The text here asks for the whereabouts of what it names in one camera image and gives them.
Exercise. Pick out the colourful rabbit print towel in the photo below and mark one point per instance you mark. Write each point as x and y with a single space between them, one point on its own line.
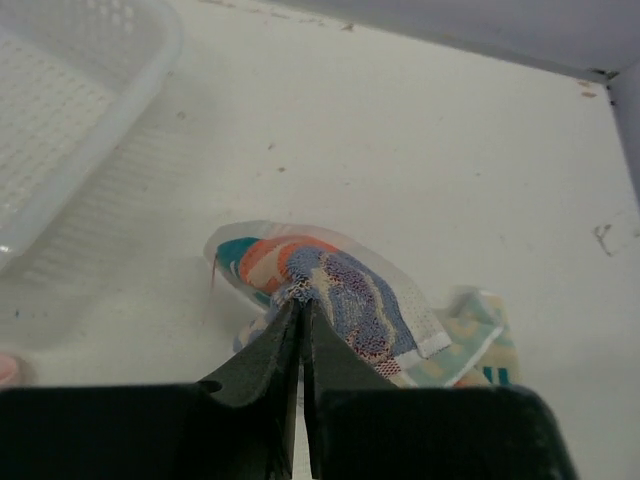
372 305

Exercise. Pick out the pink towel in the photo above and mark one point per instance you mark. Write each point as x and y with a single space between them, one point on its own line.
16 371

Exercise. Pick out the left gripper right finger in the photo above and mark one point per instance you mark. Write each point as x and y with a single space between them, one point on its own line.
360 426

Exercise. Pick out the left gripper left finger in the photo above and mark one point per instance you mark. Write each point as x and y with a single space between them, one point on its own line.
238 422

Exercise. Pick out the translucent plastic basket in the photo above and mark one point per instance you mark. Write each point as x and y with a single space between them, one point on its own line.
75 77

